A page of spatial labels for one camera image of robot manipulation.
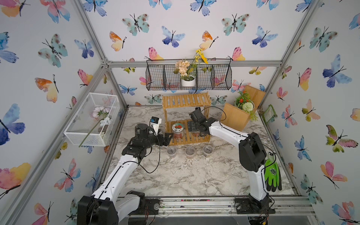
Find red green potted plant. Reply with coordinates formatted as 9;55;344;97
234;91;258;122

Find purple label seed jar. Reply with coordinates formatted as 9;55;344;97
166;146;178;158

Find wooden planter box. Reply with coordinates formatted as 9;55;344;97
221;85;265;131

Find black wire wall basket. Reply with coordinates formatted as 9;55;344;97
145;60;233;92

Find small green framed sign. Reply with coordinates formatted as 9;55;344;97
262;105;277;123

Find green gardening glove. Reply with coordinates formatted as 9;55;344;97
264;157;282;192

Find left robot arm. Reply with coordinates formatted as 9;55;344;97
77;123;173;225

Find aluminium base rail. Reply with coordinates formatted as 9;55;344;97
78;196;317;218

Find white pot with flowers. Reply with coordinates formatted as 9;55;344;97
173;48;208;88

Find white mesh wall basket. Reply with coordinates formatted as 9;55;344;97
64;92;120;147

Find two-tier wooden shelf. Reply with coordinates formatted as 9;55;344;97
162;93;211;145

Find pink artificial flower stem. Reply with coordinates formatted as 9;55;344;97
78;106;112;147

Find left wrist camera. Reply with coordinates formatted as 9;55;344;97
150;116;162;135

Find red label seed jar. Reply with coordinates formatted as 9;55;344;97
185;146;196;159

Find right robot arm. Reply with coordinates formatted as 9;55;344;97
189;107;275;215

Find yellow label seed jar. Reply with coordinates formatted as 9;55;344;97
202;145;213;158

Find tomato lid jar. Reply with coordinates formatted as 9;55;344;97
172;123;184;139
192;131;203;137

